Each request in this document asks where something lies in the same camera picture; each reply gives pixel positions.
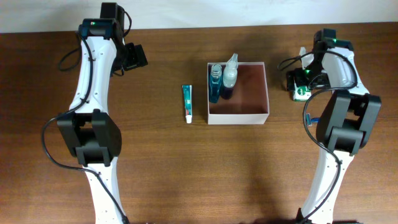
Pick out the green soap box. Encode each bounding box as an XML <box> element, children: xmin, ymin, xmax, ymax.
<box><xmin>293</xmin><ymin>86</ymin><xmax>312</xmax><ymax>101</ymax></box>

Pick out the black cable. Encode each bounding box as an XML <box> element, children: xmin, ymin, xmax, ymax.
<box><xmin>40</xmin><ymin>30</ymin><xmax>130</xmax><ymax>224</ymax></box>
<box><xmin>277</xmin><ymin>49</ymin><xmax>358</xmax><ymax>223</ymax></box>

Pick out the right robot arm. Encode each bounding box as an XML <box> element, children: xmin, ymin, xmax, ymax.
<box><xmin>286</xmin><ymin>29</ymin><xmax>382</xmax><ymax>223</ymax></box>

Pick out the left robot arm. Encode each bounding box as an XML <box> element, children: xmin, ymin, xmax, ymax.
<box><xmin>56</xmin><ymin>2</ymin><xmax>148</xmax><ymax>223</ymax></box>

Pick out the white square cardboard box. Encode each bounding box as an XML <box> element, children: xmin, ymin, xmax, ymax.
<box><xmin>207</xmin><ymin>62</ymin><xmax>270</xmax><ymax>125</ymax></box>

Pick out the right black cable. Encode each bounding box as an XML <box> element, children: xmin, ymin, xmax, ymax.
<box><xmin>277</xmin><ymin>49</ymin><xmax>358</xmax><ymax>223</ymax></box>

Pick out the clear spray bottle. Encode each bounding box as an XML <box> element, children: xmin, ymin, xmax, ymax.
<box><xmin>221</xmin><ymin>53</ymin><xmax>239</xmax><ymax>100</ymax></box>

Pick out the blue disposable razor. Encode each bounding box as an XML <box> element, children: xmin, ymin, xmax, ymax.
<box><xmin>305</xmin><ymin>113</ymin><xmax>320</xmax><ymax>126</ymax></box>

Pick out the left black cable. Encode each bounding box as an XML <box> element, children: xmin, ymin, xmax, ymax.
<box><xmin>40</xmin><ymin>30</ymin><xmax>130</xmax><ymax>224</ymax></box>

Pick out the green toothpaste tube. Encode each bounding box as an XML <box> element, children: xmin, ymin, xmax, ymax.
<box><xmin>182</xmin><ymin>85</ymin><xmax>193</xmax><ymax>124</ymax></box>

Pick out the teal mouthwash bottle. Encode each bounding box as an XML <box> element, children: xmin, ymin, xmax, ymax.
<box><xmin>209</xmin><ymin>64</ymin><xmax>223</xmax><ymax>103</ymax></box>

